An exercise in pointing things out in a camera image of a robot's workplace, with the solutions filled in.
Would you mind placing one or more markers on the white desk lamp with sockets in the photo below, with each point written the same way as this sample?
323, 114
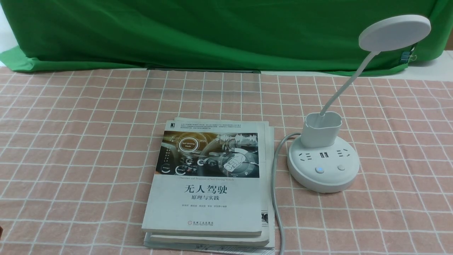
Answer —
318, 158

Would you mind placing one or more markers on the white self-driving textbook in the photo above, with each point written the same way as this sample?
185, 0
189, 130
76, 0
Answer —
208, 198

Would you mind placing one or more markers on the white middle book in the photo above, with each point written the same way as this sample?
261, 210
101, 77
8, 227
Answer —
267, 219

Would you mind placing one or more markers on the white book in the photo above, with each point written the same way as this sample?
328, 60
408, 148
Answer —
267, 219
271, 226

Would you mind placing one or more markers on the white bottom book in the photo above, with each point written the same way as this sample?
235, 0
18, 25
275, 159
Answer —
271, 226

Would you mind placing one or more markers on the green backdrop cloth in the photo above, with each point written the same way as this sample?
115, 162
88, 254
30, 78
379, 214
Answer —
264, 35

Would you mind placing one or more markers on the pink checkered tablecloth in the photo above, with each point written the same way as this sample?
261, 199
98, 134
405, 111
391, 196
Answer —
78, 151

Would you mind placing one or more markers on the blue binder clip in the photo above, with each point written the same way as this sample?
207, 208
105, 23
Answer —
408, 56

